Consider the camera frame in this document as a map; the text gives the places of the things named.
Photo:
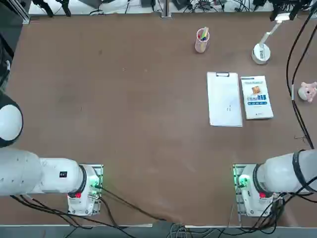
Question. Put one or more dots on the white foldable desk lamp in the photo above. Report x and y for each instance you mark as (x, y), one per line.
(260, 55)

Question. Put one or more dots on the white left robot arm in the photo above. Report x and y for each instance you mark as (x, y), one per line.
(37, 173)

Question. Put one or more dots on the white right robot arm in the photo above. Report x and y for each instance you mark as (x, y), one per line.
(280, 171)

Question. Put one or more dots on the white clipboard with black clip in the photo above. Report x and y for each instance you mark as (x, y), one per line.
(223, 99)

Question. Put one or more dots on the pink pen holder cup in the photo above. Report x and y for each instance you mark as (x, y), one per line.
(200, 47)

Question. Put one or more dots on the yellow-green highlighter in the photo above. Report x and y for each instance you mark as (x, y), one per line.
(205, 32)

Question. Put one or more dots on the white and blue book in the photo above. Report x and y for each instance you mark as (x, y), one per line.
(257, 109)

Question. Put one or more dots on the pink plush toy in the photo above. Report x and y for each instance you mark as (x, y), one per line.
(307, 91)

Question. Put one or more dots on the black stand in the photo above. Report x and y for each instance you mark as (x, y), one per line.
(45, 7)
(294, 11)

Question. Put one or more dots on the aluminium upright post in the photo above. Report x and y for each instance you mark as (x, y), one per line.
(166, 10)

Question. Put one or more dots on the aluminium frame profile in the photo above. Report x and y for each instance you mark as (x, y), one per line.
(23, 12)

